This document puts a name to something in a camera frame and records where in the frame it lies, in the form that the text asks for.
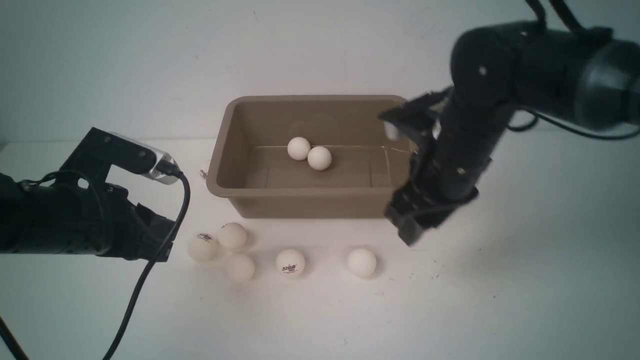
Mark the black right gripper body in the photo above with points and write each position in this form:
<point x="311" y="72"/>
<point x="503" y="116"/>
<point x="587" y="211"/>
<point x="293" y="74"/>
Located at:
<point x="448" y="164"/>

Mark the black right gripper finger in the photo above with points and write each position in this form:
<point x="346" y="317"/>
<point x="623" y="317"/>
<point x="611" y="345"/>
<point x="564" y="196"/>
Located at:
<point x="433" y="218"/>
<point x="405" y="206"/>

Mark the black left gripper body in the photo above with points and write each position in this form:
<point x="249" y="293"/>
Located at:
<point x="138" y="231"/>

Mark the white plain ball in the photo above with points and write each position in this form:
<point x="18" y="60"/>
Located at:
<point x="361" y="262"/>
<point x="319" y="158"/>

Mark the white ball with logo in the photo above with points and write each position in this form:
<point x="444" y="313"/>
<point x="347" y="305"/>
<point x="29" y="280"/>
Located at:
<point x="203" y="247"/>

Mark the white ball cluster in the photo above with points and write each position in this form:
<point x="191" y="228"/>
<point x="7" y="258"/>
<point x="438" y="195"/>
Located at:
<point x="232" y="236"/>
<point x="240" y="267"/>

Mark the white ball red STIGA logo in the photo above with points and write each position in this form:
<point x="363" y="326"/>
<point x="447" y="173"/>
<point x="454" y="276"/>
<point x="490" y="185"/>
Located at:
<point x="291" y="263"/>

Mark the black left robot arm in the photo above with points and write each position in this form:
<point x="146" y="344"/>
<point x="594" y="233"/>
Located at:
<point x="65" y="219"/>

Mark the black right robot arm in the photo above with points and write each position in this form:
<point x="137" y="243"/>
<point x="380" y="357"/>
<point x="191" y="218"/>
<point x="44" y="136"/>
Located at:
<point x="584" y="81"/>

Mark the brown plastic bin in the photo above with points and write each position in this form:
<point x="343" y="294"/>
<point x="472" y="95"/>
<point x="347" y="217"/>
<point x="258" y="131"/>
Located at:
<point x="250" y="167"/>

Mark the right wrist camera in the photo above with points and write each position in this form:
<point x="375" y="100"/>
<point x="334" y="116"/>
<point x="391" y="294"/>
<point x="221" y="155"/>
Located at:
<point x="416" y="118"/>

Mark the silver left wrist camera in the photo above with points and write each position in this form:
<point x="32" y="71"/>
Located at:
<point x="100" y="150"/>

